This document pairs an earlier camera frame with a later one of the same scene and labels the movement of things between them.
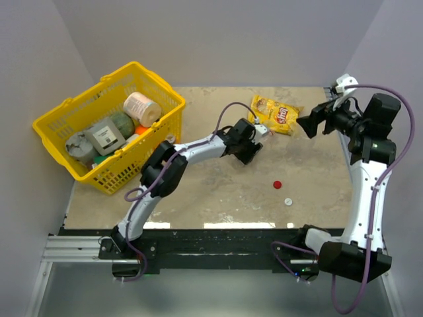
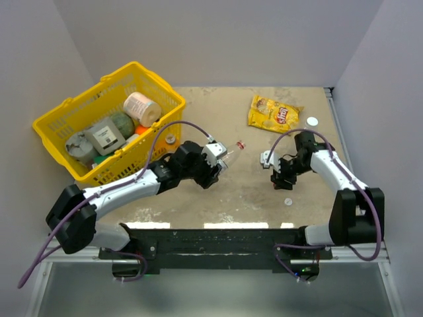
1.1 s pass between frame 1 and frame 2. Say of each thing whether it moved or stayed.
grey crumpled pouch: stayed
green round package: stayed
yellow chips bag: stayed
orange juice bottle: stayed
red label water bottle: moved
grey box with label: stayed
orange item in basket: stayed
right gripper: moved
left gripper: moved
